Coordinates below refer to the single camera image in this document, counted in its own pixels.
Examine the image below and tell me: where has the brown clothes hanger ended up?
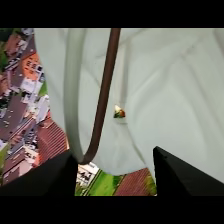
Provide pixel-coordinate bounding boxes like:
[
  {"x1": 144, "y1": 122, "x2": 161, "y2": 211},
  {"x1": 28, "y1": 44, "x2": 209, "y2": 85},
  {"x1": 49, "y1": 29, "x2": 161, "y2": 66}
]
[{"x1": 78, "y1": 28, "x2": 123, "y2": 165}]

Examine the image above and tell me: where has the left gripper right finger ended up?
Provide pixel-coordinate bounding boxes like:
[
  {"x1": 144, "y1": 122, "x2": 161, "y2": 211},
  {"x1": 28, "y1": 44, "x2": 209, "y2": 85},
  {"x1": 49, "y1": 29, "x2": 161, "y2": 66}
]
[{"x1": 152, "y1": 145, "x2": 224, "y2": 197}]

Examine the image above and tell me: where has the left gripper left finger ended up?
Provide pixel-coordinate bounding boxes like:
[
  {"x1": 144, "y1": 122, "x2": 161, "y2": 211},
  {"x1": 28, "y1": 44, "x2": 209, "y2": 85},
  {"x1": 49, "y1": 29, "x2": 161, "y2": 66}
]
[{"x1": 0, "y1": 149, "x2": 79, "y2": 197}]

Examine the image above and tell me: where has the white shirt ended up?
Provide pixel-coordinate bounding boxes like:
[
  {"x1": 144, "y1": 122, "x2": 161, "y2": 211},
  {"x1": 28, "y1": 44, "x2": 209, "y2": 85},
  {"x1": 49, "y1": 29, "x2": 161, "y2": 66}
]
[{"x1": 33, "y1": 28, "x2": 224, "y2": 184}]

